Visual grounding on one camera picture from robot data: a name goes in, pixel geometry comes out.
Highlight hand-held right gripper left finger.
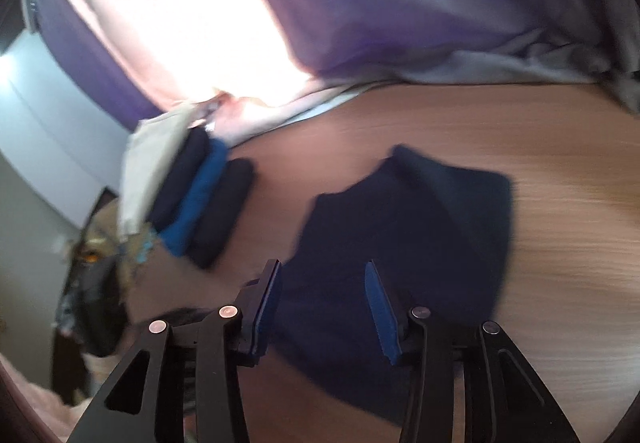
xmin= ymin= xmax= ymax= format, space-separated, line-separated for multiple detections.
xmin=67 ymin=259 xmax=283 ymax=443

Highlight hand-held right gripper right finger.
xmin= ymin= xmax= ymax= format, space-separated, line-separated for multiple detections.
xmin=364 ymin=260 xmax=581 ymax=443

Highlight navy pants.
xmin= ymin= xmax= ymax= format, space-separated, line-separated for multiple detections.
xmin=272 ymin=144 xmax=516 ymax=424

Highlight black folded garment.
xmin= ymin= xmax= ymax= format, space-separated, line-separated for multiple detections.
xmin=190 ymin=157 xmax=256 ymax=270

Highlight blue folded garment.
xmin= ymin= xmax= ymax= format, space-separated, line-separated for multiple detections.
xmin=160 ymin=138 xmax=230 ymax=258

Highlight plaid fringed blanket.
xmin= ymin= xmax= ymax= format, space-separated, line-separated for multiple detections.
xmin=75 ymin=198 xmax=166 ymax=286

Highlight navy folded garment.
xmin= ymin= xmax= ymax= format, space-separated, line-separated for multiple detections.
xmin=147 ymin=127 xmax=211 ymax=231

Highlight dark rounded object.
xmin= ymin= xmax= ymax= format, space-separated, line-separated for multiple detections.
xmin=55 ymin=243 xmax=132 ymax=359

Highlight stack of folded clothes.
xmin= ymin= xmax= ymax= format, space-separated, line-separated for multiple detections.
xmin=117 ymin=103 xmax=201 ymax=239

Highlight pink cloth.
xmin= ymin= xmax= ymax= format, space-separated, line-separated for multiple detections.
xmin=0 ymin=358 xmax=76 ymax=443

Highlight sheer white curtain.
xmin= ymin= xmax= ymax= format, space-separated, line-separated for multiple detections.
xmin=47 ymin=0 xmax=326 ymax=144

